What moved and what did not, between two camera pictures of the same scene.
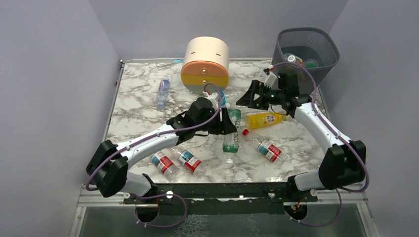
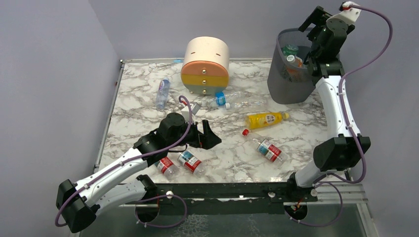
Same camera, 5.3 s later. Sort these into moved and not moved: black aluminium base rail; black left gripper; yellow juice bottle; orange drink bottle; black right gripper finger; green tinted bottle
Moved: black left gripper; green tinted bottle; black right gripper finger
Not moved: orange drink bottle; yellow juice bottle; black aluminium base rail
